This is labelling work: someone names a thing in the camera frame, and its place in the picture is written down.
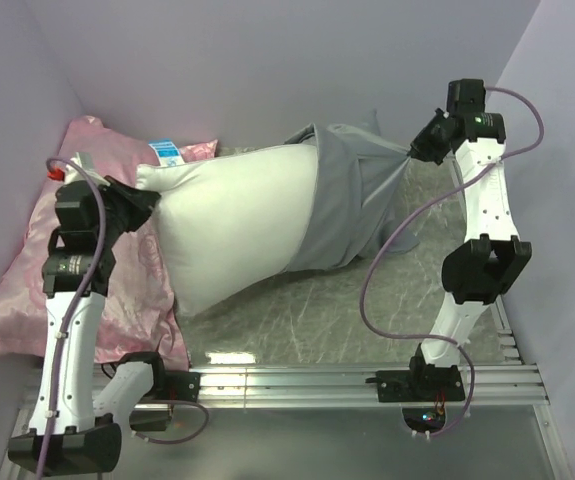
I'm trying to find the white pillow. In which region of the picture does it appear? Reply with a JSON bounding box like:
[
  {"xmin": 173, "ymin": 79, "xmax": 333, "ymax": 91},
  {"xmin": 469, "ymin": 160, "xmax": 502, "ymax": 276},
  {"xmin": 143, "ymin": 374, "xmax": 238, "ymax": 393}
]
[{"xmin": 136, "ymin": 144, "xmax": 318, "ymax": 316}]

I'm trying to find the grey pillowcase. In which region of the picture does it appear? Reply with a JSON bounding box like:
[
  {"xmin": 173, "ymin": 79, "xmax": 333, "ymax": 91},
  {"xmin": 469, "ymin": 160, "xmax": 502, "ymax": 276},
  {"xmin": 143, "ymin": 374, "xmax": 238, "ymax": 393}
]
[{"xmin": 285, "ymin": 109, "xmax": 411, "ymax": 272}]

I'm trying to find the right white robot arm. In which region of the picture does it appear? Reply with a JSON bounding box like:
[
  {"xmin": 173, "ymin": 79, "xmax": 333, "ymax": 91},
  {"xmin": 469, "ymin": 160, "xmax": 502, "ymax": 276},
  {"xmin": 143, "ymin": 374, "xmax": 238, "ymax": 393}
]
[{"xmin": 407, "ymin": 79, "xmax": 532, "ymax": 400}]

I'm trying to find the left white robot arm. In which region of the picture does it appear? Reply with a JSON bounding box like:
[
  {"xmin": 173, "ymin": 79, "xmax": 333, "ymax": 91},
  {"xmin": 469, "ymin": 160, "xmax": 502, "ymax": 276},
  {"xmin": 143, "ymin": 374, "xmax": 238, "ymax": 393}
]
[{"xmin": 8, "ymin": 177, "xmax": 169, "ymax": 479}]

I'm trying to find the pink rose satin pillow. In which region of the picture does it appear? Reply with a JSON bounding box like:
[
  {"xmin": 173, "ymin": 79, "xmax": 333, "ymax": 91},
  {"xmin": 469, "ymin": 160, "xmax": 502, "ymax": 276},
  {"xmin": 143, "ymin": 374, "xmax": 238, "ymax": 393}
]
[{"xmin": 0, "ymin": 115, "xmax": 219, "ymax": 365}]

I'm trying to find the right controller board with leds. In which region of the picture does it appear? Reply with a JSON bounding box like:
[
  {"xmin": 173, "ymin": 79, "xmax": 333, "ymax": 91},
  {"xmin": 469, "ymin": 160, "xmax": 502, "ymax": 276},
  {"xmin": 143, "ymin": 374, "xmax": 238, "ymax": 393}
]
[{"xmin": 402, "ymin": 405, "xmax": 447, "ymax": 435}]

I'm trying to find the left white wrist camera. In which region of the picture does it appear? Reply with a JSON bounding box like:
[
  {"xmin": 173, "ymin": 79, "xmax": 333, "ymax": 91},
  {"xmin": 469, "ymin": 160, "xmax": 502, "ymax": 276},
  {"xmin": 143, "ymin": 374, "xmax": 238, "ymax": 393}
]
[{"xmin": 46, "ymin": 152, "xmax": 107, "ymax": 186}]

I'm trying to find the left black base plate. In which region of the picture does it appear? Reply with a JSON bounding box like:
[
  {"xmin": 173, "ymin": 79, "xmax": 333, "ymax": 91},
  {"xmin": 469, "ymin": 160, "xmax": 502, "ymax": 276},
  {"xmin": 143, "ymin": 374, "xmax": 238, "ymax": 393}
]
[{"xmin": 155, "ymin": 371, "xmax": 201, "ymax": 403}]

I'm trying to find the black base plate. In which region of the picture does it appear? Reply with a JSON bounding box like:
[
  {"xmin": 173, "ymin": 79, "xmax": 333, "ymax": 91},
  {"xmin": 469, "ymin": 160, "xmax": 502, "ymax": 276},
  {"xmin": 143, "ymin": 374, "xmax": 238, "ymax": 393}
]
[
  {"xmin": 365, "ymin": 368, "xmax": 466, "ymax": 403},
  {"xmin": 155, "ymin": 371, "xmax": 201, "ymax": 403}
]

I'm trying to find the aluminium right side rail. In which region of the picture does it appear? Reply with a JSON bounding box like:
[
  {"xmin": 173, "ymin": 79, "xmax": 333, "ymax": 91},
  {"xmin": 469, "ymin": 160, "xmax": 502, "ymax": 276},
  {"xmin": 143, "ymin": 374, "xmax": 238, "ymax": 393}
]
[{"xmin": 448, "ymin": 156, "xmax": 525, "ymax": 365}]

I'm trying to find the aluminium rail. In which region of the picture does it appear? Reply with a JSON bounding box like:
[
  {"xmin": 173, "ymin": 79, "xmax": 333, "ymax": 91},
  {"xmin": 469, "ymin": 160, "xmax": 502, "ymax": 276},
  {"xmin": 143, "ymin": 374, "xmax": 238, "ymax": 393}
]
[
  {"xmin": 448, "ymin": 156, "xmax": 525, "ymax": 365},
  {"xmin": 21, "ymin": 363, "xmax": 551, "ymax": 410}
]

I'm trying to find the black box under rail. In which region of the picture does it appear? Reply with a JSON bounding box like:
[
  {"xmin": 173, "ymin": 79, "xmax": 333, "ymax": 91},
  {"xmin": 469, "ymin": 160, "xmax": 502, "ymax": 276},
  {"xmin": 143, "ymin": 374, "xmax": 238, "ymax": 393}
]
[{"xmin": 129, "ymin": 403, "xmax": 173, "ymax": 432}]

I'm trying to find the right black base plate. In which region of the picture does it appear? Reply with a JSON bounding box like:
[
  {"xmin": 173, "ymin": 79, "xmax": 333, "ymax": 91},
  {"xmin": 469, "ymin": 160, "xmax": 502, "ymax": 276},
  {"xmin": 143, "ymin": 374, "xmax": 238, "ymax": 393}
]
[{"xmin": 365, "ymin": 368, "xmax": 466, "ymax": 403}]

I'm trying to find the aluminium front rail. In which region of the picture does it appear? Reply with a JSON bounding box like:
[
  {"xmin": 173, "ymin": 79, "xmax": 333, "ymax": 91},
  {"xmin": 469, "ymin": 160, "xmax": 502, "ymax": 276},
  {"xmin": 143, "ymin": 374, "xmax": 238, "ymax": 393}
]
[{"xmin": 21, "ymin": 363, "xmax": 551, "ymax": 410}]

